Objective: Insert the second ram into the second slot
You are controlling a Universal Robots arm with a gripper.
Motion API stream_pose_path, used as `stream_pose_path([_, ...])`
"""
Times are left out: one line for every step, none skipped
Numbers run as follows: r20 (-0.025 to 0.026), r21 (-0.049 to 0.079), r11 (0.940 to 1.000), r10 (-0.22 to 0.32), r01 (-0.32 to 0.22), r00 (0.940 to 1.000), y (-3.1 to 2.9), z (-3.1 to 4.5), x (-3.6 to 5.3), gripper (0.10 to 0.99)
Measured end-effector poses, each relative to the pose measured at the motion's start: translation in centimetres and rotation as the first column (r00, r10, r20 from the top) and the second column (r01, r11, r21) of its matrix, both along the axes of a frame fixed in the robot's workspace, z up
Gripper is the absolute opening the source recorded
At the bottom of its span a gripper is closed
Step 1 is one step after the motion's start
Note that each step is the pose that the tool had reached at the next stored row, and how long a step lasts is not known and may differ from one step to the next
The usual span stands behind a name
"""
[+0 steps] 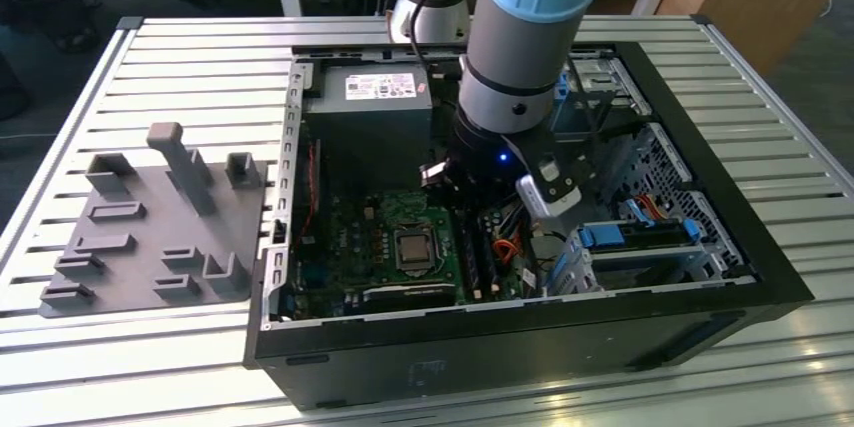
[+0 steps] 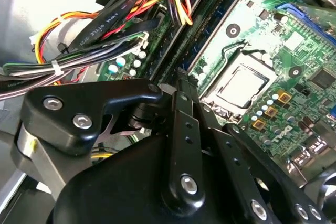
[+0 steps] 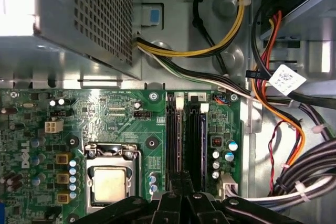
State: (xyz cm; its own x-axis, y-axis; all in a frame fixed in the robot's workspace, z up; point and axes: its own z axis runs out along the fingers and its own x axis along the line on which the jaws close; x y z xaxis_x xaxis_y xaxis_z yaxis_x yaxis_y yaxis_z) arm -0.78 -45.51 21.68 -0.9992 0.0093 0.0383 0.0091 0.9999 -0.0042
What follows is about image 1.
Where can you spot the blue disk carrier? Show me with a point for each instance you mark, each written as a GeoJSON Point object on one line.
{"type": "Point", "coordinates": [603, 236]}
{"type": "Point", "coordinates": [562, 89]}

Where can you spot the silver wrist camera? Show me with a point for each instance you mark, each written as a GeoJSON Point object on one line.
{"type": "Point", "coordinates": [547, 192]}

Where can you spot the low metal disk bay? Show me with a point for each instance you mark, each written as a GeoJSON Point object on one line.
{"type": "Point", "coordinates": [640, 262]}

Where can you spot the grey parts rack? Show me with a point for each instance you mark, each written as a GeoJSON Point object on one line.
{"type": "Point", "coordinates": [147, 247]}

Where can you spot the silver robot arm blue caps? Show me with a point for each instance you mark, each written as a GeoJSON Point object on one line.
{"type": "Point", "coordinates": [527, 47]}

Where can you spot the grey power supply unit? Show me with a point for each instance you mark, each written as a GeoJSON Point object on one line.
{"type": "Point", "coordinates": [367, 122]}

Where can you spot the black PC case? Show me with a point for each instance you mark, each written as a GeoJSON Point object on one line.
{"type": "Point", "coordinates": [467, 347]}

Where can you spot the tall metal drive cage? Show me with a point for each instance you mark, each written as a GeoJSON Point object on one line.
{"type": "Point", "coordinates": [600, 107]}

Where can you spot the grey round speaker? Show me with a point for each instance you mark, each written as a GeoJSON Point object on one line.
{"type": "Point", "coordinates": [550, 246]}

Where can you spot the silver CPU in socket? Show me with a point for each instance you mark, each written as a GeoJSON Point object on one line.
{"type": "Point", "coordinates": [413, 247]}

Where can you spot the green motherboard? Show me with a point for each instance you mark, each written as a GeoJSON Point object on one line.
{"type": "Point", "coordinates": [373, 227]}

